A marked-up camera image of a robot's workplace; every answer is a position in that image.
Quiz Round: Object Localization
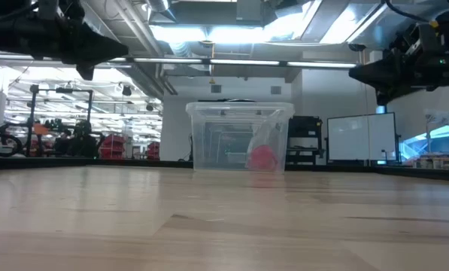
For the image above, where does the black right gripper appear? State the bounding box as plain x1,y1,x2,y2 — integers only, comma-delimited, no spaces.
348,41,449,106

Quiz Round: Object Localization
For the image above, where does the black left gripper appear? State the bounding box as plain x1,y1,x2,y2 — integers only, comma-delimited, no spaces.
0,14,129,82

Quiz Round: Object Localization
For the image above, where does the clear plastic wrapper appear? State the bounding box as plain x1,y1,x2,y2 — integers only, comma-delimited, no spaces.
245,115,286,173

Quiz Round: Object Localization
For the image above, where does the clear plastic storage box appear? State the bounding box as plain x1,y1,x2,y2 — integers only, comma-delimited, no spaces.
185,101,296,174

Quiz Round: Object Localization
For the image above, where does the whiteboard on black stand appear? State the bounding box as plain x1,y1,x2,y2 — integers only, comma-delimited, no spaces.
326,111,399,163

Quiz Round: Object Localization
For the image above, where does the black equipment stand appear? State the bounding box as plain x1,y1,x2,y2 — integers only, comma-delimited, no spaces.
286,115,326,166

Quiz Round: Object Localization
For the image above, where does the large red bin rack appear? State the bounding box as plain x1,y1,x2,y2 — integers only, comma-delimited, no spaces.
98,133,127,160

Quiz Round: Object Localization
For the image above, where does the shelf with small items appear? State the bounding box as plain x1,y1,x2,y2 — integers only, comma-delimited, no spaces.
414,153,449,170

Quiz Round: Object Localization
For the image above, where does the long ceiling light bar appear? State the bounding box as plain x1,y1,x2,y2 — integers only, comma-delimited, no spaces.
0,53,364,71

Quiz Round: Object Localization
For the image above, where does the small red bin rack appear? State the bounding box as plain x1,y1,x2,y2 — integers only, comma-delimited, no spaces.
147,141,161,161

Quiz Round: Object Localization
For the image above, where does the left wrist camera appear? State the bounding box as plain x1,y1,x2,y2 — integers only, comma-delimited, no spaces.
35,0,86,24

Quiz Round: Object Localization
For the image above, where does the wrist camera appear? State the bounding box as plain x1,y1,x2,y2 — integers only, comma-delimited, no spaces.
35,0,86,24
389,22,441,57

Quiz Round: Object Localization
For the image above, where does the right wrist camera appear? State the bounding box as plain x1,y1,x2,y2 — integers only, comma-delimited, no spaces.
389,22,441,57

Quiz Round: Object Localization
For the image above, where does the black gantry frame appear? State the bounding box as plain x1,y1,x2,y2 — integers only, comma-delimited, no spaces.
25,84,94,156

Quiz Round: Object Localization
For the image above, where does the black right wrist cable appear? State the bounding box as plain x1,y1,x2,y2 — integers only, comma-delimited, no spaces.
384,0,432,23

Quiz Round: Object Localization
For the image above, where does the black cable bundle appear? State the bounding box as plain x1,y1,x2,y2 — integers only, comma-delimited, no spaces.
0,122,24,157

